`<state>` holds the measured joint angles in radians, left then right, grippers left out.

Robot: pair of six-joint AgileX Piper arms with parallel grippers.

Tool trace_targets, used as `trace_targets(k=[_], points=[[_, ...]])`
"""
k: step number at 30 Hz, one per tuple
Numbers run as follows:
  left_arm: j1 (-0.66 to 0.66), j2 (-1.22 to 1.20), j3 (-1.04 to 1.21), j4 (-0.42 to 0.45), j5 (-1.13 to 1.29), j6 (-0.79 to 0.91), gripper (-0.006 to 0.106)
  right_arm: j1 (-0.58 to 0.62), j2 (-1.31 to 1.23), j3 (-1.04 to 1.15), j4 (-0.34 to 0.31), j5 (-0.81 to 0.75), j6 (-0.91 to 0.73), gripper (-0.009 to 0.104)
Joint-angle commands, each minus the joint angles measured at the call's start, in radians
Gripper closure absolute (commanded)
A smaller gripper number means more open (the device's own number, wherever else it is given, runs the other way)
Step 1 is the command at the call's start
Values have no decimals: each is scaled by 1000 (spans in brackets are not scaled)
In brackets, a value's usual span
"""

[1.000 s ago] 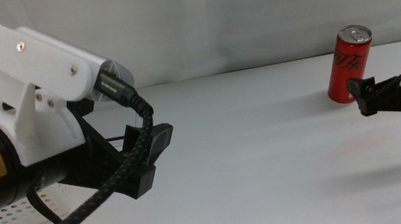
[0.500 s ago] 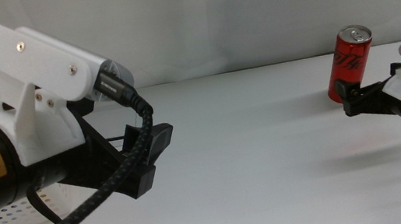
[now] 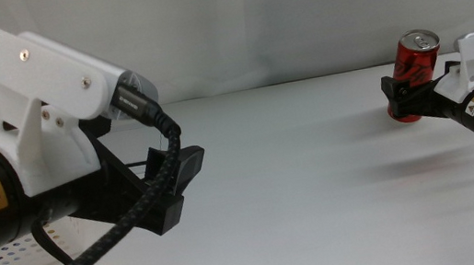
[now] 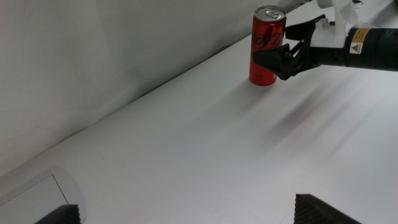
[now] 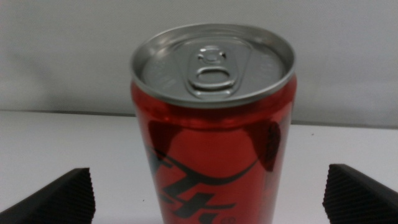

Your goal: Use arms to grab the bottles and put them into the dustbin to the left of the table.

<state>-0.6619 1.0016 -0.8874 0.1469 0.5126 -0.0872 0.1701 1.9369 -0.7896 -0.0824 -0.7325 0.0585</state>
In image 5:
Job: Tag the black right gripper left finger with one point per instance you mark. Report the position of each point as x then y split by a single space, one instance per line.
56 202

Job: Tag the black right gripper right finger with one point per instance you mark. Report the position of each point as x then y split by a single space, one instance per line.
357 199

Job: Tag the red soda can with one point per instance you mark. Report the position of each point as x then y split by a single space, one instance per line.
214 149

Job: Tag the white backdrop curtain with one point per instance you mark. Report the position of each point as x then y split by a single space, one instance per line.
62 56

